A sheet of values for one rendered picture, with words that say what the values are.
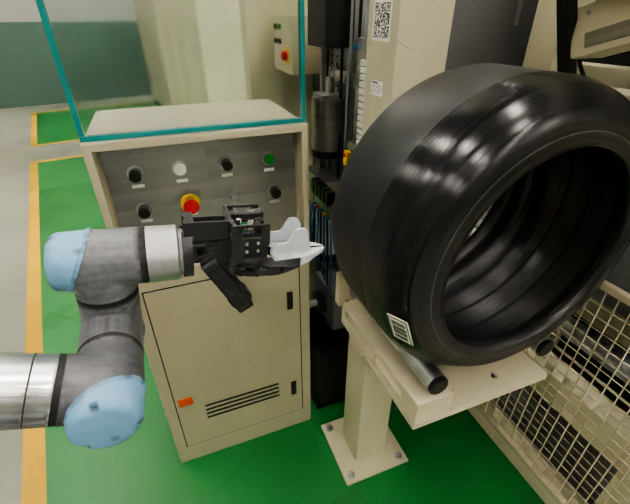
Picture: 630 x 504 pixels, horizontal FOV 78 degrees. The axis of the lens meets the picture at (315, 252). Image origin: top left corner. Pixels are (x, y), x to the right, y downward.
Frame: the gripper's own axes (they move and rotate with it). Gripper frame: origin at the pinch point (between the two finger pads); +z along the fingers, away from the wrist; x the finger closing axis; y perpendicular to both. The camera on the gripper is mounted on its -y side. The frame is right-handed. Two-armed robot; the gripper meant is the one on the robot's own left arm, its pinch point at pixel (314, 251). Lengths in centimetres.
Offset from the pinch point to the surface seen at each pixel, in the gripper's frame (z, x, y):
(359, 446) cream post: 41, 26, -105
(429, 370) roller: 24.4, -7.6, -25.1
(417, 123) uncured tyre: 15.4, 2.2, 19.9
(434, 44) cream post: 33, 27, 31
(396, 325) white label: 11.9, -9.3, -9.7
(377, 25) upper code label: 24, 35, 33
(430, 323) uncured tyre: 16.8, -11.4, -8.6
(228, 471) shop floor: -6, 41, -122
